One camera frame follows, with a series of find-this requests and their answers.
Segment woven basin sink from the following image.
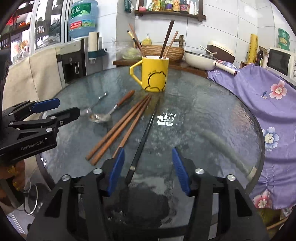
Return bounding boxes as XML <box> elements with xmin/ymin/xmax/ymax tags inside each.
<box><xmin>140</xmin><ymin>45</ymin><xmax>185</xmax><ymax>61</ymax></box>

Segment cream electric pan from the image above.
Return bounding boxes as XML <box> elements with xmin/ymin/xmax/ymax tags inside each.
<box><xmin>184</xmin><ymin>49</ymin><xmax>237</xmax><ymax>76</ymax></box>

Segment blue water jug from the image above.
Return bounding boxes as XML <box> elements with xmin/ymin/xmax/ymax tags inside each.
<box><xmin>68</xmin><ymin>1</ymin><xmax>98</xmax><ymax>39</ymax></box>

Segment purple floral cloth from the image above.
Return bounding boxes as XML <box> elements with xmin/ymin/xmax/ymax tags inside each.
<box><xmin>208</xmin><ymin>64</ymin><xmax>295</xmax><ymax>209</ymax></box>

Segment left hand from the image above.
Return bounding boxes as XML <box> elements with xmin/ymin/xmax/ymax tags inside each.
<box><xmin>1</xmin><ymin>160</ymin><xmax>26</xmax><ymax>191</ymax></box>

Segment green hanging packet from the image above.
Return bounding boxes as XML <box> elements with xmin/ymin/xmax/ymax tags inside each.
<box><xmin>124</xmin><ymin>0</ymin><xmax>134</xmax><ymax>14</ymax></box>

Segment yellow duck mug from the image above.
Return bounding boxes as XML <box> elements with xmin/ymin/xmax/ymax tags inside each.
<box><xmin>129</xmin><ymin>56</ymin><xmax>170</xmax><ymax>93</ymax></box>

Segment green instant noodle cups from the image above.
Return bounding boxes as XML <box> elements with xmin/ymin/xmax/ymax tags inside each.
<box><xmin>277</xmin><ymin>28</ymin><xmax>290</xmax><ymax>51</ymax></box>

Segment beige cloth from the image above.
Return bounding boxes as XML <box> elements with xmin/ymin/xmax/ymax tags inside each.
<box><xmin>3</xmin><ymin>48</ymin><xmax>62</xmax><ymax>109</ymax></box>

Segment bronze faucet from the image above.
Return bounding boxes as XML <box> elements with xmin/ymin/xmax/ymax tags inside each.
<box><xmin>174</xmin><ymin>35</ymin><xmax>185</xmax><ymax>48</ymax></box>

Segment brown wooden chopstick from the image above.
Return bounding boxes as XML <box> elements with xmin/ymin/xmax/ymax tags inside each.
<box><xmin>129</xmin><ymin>24</ymin><xmax>146</xmax><ymax>57</ymax></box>
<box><xmin>164</xmin><ymin>31</ymin><xmax>179</xmax><ymax>59</ymax></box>
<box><xmin>85</xmin><ymin>95</ymin><xmax>147</xmax><ymax>161</ymax></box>
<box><xmin>89</xmin><ymin>95</ymin><xmax>149</xmax><ymax>166</ymax></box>
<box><xmin>159</xmin><ymin>20</ymin><xmax>175</xmax><ymax>59</ymax></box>
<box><xmin>112</xmin><ymin>95</ymin><xmax>151</xmax><ymax>158</ymax></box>

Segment dark glass bottle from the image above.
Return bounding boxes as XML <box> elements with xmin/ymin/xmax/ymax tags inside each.
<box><xmin>255</xmin><ymin>49</ymin><xmax>264</xmax><ymax>66</ymax></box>

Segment yellow wrap roll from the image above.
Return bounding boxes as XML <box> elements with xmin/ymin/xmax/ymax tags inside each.
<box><xmin>247</xmin><ymin>34</ymin><xmax>258</xmax><ymax>64</ymax></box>

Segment yellow oil bottle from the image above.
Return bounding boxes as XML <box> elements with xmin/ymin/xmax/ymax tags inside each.
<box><xmin>173</xmin><ymin>0</ymin><xmax>180</xmax><ymax>11</ymax></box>

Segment water dispenser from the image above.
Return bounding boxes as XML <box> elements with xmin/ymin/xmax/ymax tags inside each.
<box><xmin>57</xmin><ymin>37</ymin><xmax>107</xmax><ymax>83</ymax></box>

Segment wooden wall shelf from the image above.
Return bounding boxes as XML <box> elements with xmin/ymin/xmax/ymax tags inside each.
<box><xmin>134</xmin><ymin>0</ymin><xmax>207</xmax><ymax>22</ymax></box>

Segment white microwave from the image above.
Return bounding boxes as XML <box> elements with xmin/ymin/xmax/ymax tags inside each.
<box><xmin>266</xmin><ymin>47</ymin><xmax>295</xmax><ymax>86</ymax></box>

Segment all metal spoon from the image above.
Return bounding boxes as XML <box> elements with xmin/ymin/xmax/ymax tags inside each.
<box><xmin>80</xmin><ymin>92</ymin><xmax>108</xmax><ymax>116</ymax></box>

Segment wooden sink table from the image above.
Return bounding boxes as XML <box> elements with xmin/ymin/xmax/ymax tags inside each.
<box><xmin>112</xmin><ymin>58</ymin><xmax>209</xmax><ymax>78</ymax></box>

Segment plastic bag with vegetable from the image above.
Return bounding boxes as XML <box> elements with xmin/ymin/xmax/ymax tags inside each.
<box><xmin>108</xmin><ymin>41</ymin><xmax>142</xmax><ymax>60</ymax></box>

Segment wooden handled metal spoon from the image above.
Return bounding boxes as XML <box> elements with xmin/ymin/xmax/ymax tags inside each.
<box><xmin>88</xmin><ymin>89</ymin><xmax>136</xmax><ymax>123</ymax></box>

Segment yellow soap dispenser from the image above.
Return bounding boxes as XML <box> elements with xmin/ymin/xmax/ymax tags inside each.
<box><xmin>142</xmin><ymin>34</ymin><xmax>152</xmax><ymax>46</ymax></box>

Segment dark soy sauce bottle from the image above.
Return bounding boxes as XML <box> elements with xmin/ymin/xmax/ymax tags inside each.
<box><xmin>180</xmin><ymin>0</ymin><xmax>190</xmax><ymax>14</ymax></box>

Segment brown rice cooker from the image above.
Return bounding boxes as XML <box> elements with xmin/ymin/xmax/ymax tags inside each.
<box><xmin>207</xmin><ymin>40</ymin><xmax>235</xmax><ymax>63</ymax></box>

